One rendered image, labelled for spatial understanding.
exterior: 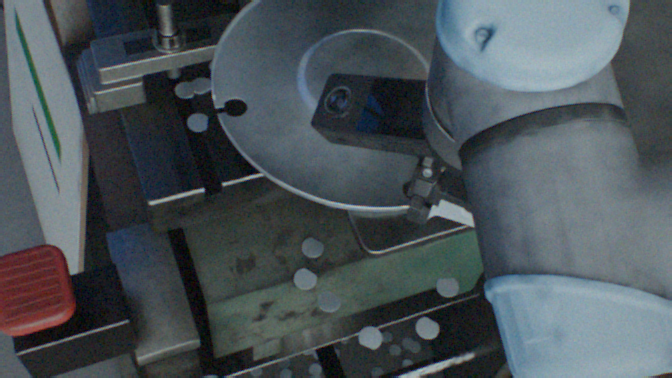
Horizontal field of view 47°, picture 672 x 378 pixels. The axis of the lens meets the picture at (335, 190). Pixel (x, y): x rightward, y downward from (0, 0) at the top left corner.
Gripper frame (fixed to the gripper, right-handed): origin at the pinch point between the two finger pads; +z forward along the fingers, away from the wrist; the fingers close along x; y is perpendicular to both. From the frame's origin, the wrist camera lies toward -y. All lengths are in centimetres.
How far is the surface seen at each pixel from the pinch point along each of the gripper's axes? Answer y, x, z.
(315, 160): -10.0, -0.6, 1.2
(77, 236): -46, -12, 46
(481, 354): 16, -5, 60
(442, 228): 2.4, -2.2, 0.8
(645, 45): 34, 87, 114
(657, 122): 41, 65, 106
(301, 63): -15.5, 8.6, 4.2
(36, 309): -24.6, -21.1, -3.6
